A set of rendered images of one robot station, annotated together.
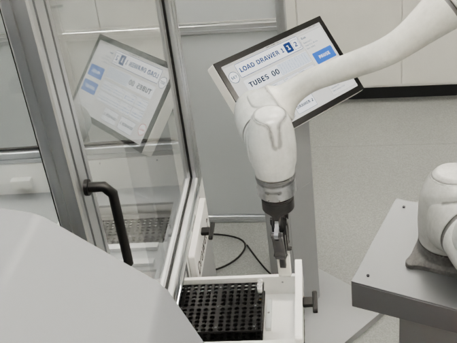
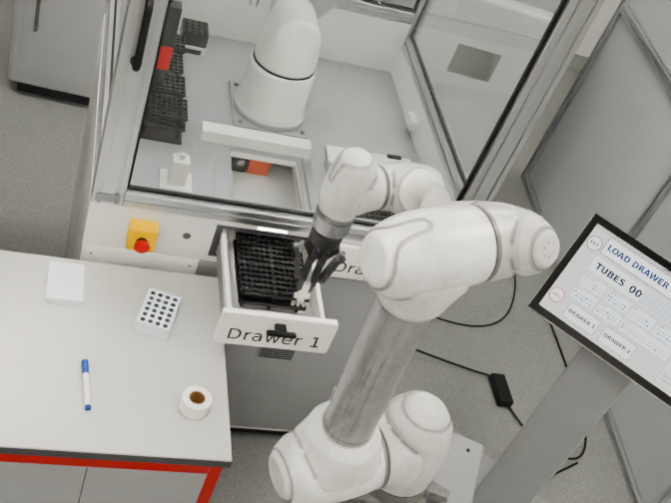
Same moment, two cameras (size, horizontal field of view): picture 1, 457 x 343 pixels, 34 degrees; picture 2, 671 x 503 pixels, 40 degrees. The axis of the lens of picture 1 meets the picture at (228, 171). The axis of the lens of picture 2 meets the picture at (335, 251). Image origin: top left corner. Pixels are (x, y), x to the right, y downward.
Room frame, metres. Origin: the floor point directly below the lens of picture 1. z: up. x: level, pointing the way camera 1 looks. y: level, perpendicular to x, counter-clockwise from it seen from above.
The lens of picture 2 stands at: (0.57, -1.52, 2.50)
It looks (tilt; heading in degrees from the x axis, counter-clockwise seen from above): 39 degrees down; 58
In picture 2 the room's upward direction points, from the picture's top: 24 degrees clockwise
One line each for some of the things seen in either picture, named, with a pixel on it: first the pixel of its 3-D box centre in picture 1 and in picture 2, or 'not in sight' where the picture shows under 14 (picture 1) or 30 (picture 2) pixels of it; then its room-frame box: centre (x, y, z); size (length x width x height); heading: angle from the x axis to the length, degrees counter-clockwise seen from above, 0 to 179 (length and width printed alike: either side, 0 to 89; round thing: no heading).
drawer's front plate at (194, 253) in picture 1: (199, 240); (375, 264); (1.73, 0.11, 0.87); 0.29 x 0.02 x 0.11; 172
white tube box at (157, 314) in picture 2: not in sight; (158, 313); (1.12, 0.01, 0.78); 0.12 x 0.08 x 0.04; 66
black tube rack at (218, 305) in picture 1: (219, 316); (269, 273); (1.40, 0.07, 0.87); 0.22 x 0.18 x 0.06; 82
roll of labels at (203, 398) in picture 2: not in sight; (195, 402); (1.17, -0.27, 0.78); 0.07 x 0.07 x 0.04
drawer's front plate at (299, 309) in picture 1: (300, 312); (276, 330); (1.37, -0.13, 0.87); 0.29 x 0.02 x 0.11; 172
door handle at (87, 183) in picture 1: (111, 229); (142, 34); (0.99, 0.20, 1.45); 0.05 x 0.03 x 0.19; 82
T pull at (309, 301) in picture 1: (309, 301); (281, 330); (1.37, -0.16, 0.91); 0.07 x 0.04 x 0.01; 172
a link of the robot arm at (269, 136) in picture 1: (270, 139); (353, 182); (1.43, -0.10, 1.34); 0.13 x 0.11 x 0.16; 7
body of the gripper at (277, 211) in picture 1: (278, 210); (323, 243); (1.41, -0.10, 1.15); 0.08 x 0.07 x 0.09; 164
